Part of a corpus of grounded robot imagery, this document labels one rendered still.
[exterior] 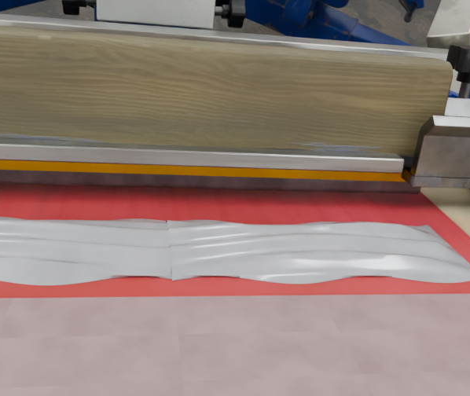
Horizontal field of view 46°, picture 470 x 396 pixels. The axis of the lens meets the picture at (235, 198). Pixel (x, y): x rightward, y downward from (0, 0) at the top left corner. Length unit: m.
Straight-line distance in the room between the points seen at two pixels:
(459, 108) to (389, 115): 0.08
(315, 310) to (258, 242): 0.06
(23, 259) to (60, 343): 0.06
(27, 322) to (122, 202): 0.14
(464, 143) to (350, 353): 0.20
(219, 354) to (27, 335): 0.08
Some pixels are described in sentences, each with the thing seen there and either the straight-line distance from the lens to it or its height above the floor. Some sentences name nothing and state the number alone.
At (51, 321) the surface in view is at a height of 1.29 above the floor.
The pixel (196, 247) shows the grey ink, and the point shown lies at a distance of 0.31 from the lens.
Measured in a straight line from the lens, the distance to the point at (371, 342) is 0.27.
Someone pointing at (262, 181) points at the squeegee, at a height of 1.22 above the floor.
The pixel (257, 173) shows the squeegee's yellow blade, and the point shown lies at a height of 1.23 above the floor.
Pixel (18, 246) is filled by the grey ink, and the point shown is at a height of 1.26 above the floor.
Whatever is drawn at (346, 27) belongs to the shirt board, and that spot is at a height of 0.93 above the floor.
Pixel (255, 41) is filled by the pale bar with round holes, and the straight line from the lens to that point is 0.59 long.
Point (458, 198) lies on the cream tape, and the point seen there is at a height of 1.20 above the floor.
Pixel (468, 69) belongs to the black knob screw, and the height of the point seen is 1.23.
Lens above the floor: 1.53
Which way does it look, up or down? 54 degrees down
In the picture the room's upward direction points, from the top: 16 degrees clockwise
